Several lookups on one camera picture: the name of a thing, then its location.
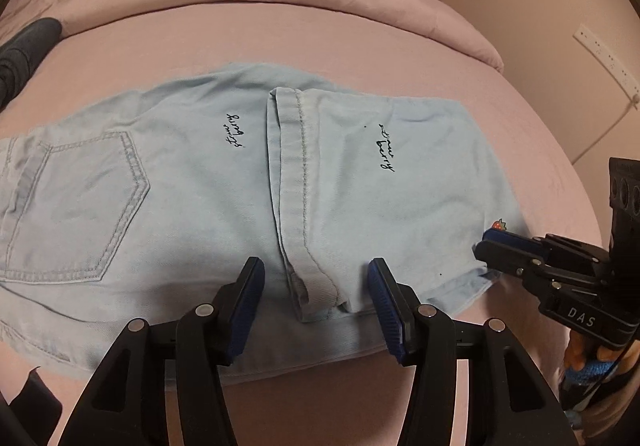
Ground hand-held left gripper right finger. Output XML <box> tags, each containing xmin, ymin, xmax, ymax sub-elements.
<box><xmin>367</xmin><ymin>257</ymin><xmax>562</xmax><ymax>446</ymax></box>

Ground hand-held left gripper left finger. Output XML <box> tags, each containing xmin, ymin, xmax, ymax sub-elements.
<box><xmin>60</xmin><ymin>256</ymin><xmax>266</xmax><ymax>446</ymax></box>

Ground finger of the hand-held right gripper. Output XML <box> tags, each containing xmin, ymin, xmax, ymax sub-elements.
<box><xmin>480</xmin><ymin>226</ymin><xmax>601</xmax><ymax>261</ymax></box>
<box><xmin>472</xmin><ymin>240</ymin><xmax>553</xmax><ymax>288</ymax></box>

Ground light blue strawberry print pants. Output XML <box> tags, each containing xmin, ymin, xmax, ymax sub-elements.
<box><xmin>0</xmin><ymin>64</ymin><xmax>526</xmax><ymax>381</ymax></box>

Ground person's right forearm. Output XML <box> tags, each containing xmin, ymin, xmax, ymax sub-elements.
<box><xmin>562</xmin><ymin>326</ymin><xmax>640</xmax><ymax>433</ymax></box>

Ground white power strip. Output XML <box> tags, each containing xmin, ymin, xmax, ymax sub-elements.
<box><xmin>574</xmin><ymin>24</ymin><xmax>640</xmax><ymax>88</ymax></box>

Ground folded dark jeans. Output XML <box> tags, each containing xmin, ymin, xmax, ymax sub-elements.
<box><xmin>0</xmin><ymin>18</ymin><xmax>64</xmax><ymax>100</ymax></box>

